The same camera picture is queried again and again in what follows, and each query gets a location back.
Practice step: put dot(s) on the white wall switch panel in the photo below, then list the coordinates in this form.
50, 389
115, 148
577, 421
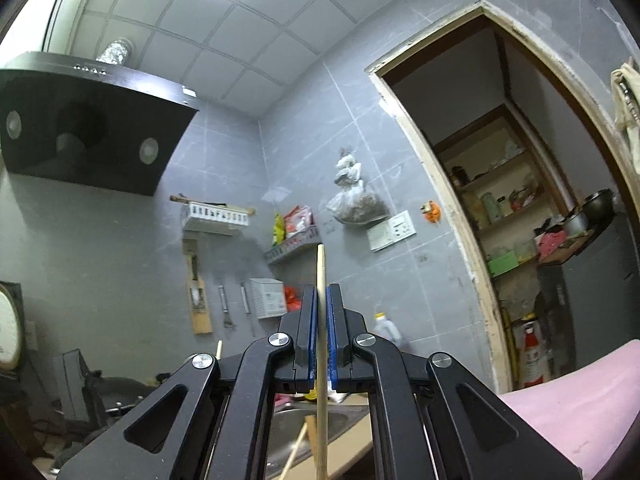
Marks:
391, 231

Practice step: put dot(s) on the black cabinet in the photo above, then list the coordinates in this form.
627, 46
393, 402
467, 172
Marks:
590, 300

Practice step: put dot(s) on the red plastic bag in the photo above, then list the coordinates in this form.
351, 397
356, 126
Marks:
292, 300

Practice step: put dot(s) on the stainless steel sink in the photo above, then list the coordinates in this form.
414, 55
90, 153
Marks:
345, 425

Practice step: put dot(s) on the hanging clear plastic bag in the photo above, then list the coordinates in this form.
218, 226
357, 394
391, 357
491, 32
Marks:
357, 205

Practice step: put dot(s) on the wooden door frame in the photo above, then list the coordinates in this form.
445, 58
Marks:
450, 200

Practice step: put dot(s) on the metal peeler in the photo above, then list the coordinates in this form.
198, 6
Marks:
225, 305

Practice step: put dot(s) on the yellow snack packet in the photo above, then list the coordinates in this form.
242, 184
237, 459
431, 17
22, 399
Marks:
278, 230

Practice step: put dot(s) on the red bottle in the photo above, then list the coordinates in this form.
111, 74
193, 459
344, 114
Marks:
533, 355

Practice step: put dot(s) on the black range hood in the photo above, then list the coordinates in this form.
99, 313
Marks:
90, 130

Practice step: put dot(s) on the round dial scale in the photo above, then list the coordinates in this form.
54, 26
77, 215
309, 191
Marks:
7, 325

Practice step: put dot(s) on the red cloth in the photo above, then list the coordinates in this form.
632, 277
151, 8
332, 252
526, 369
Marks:
550, 244

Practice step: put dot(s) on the green box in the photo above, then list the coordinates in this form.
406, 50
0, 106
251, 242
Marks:
504, 264

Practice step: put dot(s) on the white wall box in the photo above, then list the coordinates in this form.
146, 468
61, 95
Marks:
267, 297

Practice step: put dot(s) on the dark metal bowl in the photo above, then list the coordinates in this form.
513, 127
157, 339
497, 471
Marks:
597, 204

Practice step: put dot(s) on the wooden chopstick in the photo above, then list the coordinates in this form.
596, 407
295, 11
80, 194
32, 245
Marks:
295, 452
218, 349
322, 280

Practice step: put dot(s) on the white wall basket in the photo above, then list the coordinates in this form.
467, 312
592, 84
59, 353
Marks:
217, 217

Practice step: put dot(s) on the grey wall shelf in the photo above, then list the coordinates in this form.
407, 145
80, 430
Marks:
290, 250

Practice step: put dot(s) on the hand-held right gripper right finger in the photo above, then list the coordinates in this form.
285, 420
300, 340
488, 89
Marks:
333, 340

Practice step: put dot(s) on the wooden storage shelf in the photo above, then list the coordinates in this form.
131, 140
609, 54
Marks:
500, 230

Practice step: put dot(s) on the wooden knife holder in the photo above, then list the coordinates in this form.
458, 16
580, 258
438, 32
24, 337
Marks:
200, 310

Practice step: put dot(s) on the red snack packet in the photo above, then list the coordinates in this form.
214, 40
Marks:
298, 220

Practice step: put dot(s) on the orange wall hook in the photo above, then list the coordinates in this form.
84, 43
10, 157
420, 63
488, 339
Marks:
431, 212

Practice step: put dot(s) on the cream rubber gloves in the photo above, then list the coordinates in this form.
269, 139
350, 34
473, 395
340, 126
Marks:
627, 110

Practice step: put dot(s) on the large oil jug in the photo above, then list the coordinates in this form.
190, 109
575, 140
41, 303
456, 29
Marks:
387, 332

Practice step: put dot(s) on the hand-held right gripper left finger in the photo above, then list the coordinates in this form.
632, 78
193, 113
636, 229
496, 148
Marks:
312, 340

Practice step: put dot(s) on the steel pot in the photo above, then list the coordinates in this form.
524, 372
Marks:
575, 225

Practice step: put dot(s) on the foil exhaust duct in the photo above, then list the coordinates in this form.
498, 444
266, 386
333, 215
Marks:
116, 52

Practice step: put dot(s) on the pink cloth cover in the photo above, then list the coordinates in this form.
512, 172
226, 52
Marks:
575, 410

